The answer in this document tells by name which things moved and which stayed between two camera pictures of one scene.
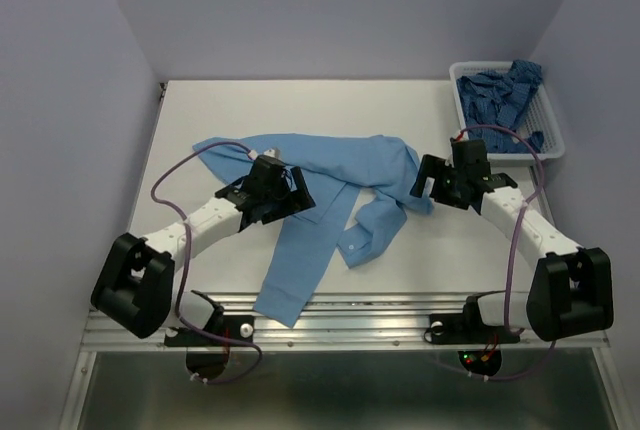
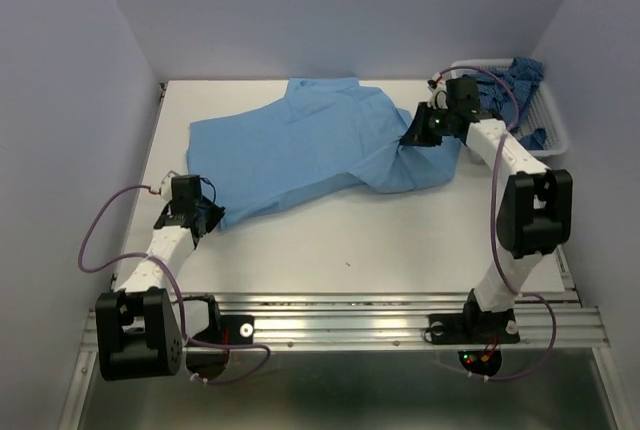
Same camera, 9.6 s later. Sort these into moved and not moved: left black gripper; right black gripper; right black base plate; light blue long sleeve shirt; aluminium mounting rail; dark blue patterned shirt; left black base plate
Moved: left black gripper; right black gripper; light blue long sleeve shirt
Not moved: dark blue patterned shirt; left black base plate; right black base plate; aluminium mounting rail
